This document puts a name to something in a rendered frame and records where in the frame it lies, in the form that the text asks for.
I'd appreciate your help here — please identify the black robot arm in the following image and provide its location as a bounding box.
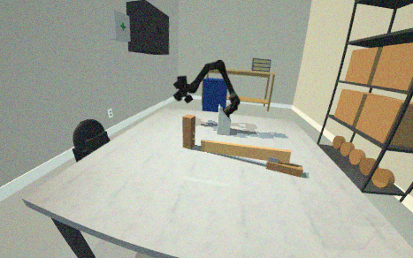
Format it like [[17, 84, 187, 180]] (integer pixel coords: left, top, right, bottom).
[[173, 60, 240, 117]]

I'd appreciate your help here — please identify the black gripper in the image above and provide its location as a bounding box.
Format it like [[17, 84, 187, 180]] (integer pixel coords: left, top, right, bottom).
[[173, 81, 193, 103]]

